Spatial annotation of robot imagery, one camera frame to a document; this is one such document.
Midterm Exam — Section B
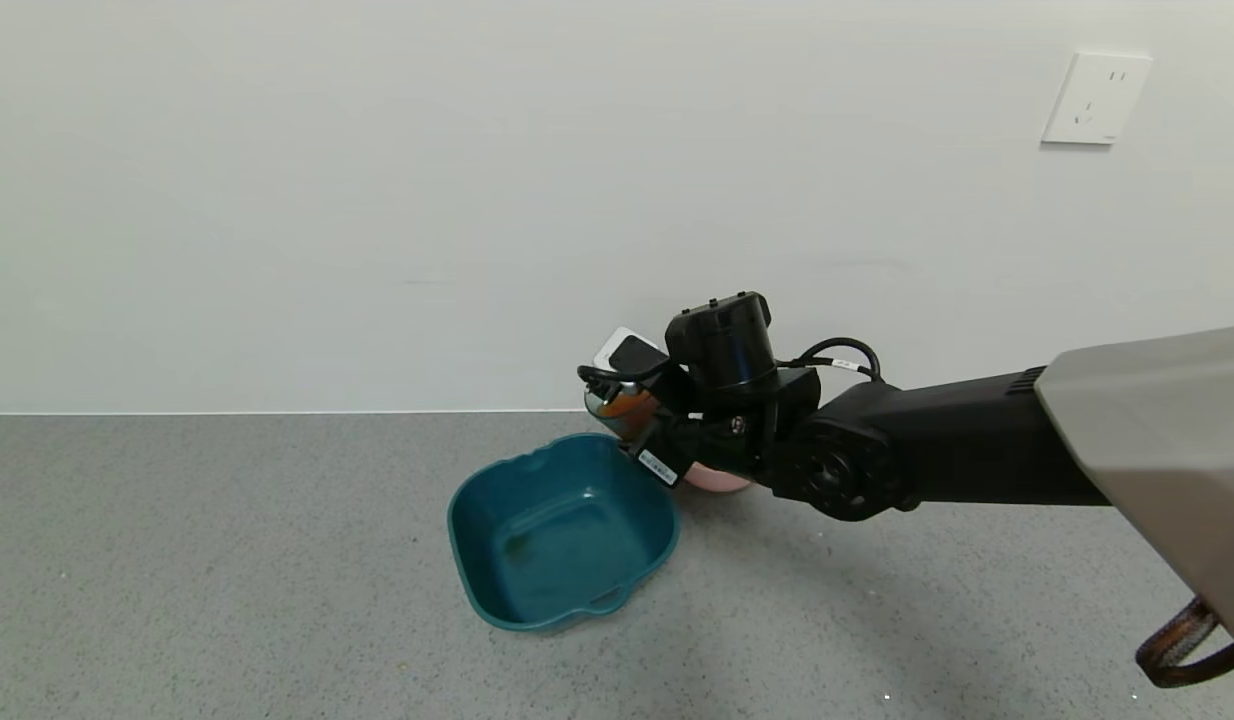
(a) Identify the black cable with white tag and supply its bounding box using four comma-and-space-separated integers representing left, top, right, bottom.
777, 337, 883, 386

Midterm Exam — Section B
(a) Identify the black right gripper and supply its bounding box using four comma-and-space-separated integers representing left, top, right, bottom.
612, 412, 741, 488

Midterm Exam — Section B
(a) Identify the brown strap loop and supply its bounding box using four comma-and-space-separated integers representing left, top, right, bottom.
1135, 595, 1234, 689

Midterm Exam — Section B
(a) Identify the white wall power outlet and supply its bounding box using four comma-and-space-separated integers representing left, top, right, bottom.
1041, 52, 1154, 147

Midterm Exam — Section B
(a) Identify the teal square plastic basin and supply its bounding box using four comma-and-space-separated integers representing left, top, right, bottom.
447, 432, 680, 631

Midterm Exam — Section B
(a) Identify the pink round bowl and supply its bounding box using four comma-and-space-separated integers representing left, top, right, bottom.
683, 460, 755, 494

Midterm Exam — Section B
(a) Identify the brown liquid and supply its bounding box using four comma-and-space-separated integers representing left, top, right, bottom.
599, 390, 660, 438

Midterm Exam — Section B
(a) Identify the translucent blue plastic cup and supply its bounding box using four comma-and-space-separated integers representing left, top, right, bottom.
584, 378, 662, 443

